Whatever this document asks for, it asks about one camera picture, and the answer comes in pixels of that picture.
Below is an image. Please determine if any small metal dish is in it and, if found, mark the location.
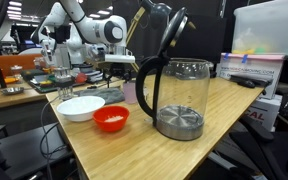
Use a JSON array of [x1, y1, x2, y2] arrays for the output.
[[1, 86, 26, 96]]

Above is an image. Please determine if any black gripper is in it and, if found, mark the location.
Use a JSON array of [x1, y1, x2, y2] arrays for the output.
[[105, 62, 132, 89]]

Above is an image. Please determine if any black padded seat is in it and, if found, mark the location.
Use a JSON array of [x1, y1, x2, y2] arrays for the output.
[[0, 122, 74, 180]]

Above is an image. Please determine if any clear plastic storage bin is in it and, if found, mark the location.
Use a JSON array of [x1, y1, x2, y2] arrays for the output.
[[231, 0, 288, 57]]

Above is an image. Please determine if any yellow toy block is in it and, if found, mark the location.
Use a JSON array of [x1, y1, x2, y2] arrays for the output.
[[38, 79, 53, 88]]

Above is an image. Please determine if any lamp power cable with switch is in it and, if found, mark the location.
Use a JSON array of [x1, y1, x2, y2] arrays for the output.
[[38, 79, 120, 180]]

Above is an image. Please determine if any grey cloth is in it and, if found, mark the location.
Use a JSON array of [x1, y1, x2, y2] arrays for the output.
[[74, 87, 126, 106]]

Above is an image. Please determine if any orange partition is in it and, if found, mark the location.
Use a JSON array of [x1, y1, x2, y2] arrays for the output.
[[0, 53, 44, 77]]

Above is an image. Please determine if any wooden side table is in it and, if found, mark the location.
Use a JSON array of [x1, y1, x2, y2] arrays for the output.
[[0, 79, 57, 112]]

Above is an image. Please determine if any white cardboard box pink top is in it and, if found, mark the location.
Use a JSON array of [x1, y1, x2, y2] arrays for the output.
[[217, 52, 285, 100]]

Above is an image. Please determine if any glass jar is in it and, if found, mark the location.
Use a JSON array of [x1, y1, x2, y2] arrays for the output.
[[9, 64, 24, 81]]

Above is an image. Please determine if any dark metal tray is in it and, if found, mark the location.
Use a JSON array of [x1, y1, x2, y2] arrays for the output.
[[21, 68, 85, 94]]

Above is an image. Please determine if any black curtain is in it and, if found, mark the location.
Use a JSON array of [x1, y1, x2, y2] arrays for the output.
[[112, 0, 227, 79]]

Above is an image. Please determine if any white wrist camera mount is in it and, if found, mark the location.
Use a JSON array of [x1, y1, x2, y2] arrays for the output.
[[104, 54, 136, 64]]

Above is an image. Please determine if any black stapler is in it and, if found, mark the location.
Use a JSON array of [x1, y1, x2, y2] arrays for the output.
[[229, 73, 274, 89]]

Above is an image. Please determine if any glass electric kettle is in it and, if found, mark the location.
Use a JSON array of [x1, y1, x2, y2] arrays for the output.
[[135, 7, 212, 142]]

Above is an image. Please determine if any pink cup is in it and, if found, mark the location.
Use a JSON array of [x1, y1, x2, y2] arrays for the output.
[[122, 80, 139, 105]]

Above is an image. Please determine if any white bowl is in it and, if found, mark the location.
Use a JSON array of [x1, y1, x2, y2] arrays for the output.
[[56, 95, 106, 123]]

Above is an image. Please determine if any black office chair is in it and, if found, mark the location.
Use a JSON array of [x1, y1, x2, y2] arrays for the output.
[[228, 114, 288, 180]]

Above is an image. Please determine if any white cardboard box red print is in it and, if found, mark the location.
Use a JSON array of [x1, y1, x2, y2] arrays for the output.
[[247, 94, 283, 132]]

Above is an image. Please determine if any red bowl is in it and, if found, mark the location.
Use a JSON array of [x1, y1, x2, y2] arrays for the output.
[[92, 105, 131, 133]]

